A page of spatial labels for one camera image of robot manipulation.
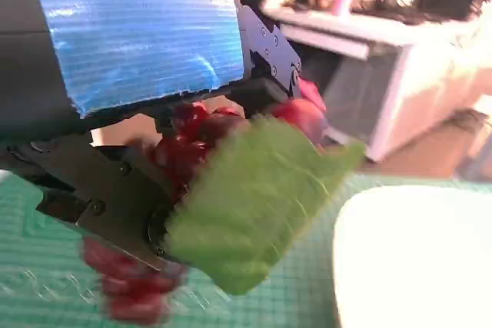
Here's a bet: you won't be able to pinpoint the green cutting mat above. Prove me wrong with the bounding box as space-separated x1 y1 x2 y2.
0 169 492 328

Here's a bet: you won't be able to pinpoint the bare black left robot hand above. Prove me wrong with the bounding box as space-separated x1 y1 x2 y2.
0 0 304 273

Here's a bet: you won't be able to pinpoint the white desk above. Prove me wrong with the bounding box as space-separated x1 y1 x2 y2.
260 5 484 61

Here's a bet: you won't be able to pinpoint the white cabinet with grey panel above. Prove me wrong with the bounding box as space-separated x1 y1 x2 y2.
318 35 492 164

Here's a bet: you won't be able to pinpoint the red toy grapes with leaf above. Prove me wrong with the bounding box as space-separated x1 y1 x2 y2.
81 98 367 326

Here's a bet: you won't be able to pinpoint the white square plate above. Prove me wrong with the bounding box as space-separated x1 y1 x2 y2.
331 184 492 328

